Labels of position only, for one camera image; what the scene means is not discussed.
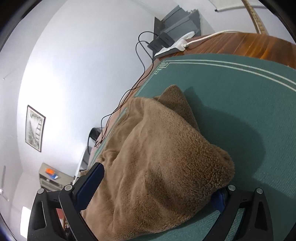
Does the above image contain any black power adapter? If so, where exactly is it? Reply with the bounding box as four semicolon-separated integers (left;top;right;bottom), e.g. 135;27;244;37
158;32;175;48
148;39;163;53

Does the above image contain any green table mat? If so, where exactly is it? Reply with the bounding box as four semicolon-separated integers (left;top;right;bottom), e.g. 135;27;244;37
91;53;296;241

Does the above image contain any grey storage cabinet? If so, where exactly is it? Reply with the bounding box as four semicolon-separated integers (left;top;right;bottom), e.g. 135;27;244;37
39;163;74;191

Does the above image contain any white power cord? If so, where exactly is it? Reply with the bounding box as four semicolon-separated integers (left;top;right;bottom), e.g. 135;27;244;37
182;29;243;48

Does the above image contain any wooden ruler stick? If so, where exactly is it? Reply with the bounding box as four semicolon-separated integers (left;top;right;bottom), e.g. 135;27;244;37
242;0;268;35

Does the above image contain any framed landscape picture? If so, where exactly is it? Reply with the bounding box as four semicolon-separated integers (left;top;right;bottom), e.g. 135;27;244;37
25;105;46;152

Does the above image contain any black cable on table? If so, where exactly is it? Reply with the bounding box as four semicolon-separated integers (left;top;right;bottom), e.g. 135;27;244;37
93;31;160;148

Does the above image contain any brown fleece garment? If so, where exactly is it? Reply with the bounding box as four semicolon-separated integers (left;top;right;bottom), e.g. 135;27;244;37
82;85;234;240

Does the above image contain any white power strip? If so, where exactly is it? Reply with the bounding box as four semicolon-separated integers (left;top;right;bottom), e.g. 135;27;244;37
154;39;187;58

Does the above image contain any white plate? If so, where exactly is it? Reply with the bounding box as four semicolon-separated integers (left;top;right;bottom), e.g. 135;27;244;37
180;31;195;40

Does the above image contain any black metal chair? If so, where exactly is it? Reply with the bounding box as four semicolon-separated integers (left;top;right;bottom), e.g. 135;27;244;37
87;128;102;145

